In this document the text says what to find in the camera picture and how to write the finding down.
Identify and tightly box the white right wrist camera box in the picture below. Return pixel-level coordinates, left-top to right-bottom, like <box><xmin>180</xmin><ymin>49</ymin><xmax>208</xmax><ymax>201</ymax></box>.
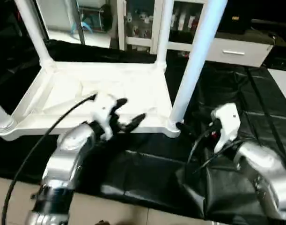
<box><xmin>211</xmin><ymin>103</ymin><xmax>242</xmax><ymax>154</ymax></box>

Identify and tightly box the white glass door cabinet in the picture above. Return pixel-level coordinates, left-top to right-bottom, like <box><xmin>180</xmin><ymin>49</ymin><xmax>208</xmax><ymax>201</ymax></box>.
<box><xmin>116</xmin><ymin>0</ymin><xmax>209</xmax><ymax>53</ymax></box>

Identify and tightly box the dark TV stand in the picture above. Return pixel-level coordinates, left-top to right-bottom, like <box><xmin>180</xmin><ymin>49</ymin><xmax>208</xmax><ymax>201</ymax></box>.
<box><xmin>269</xmin><ymin>19</ymin><xmax>286</xmax><ymax>71</ymax></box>

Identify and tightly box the white flat board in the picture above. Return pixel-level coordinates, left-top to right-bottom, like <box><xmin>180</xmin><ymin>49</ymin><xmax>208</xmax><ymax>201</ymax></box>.
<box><xmin>267</xmin><ymin>68</ymin><xmax>286</xmax><ymax>108</ymax></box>

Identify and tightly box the black speaker box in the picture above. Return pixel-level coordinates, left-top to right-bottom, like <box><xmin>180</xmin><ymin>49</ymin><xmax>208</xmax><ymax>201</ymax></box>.
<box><xmin>218</xmin><ymin>0</ymin><xmax>256</xmax><ymax>32</ymax></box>

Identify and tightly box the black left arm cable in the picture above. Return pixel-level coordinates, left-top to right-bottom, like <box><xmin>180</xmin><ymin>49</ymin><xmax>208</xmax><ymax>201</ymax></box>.
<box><xmin>1</xmin><ymin>94</ymin><xmax>97</xmax><ymax>225</ymax></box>

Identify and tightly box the white drawer unit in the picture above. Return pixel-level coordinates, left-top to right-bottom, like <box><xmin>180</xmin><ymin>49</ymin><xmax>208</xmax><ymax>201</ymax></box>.
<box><xmin>204</xmin><ymin>37</ymin><xmax>274</xmax><ymax>68</ymax></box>

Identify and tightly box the black table mat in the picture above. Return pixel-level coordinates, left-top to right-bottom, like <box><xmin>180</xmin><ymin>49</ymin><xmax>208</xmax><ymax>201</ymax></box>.
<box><xmin>0</xmin><ymin>40</ymin><xmax>286</xmax><ymax>221</ymax></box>

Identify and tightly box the white plastic table top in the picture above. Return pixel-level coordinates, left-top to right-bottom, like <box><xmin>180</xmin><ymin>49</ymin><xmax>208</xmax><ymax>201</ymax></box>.
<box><xmin>0</xmin><ymin>61</ymin><xmax>182</xmax><ymax>141</ymax></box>

